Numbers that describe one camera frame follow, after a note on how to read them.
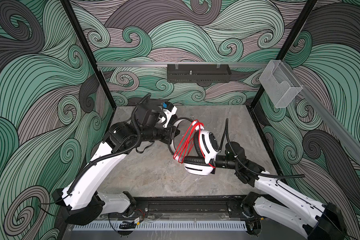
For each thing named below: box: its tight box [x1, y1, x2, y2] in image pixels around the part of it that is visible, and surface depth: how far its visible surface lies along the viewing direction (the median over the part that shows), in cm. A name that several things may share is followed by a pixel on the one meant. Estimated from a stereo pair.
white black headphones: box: [168, 117, 221, 176], surface depth 45 cm
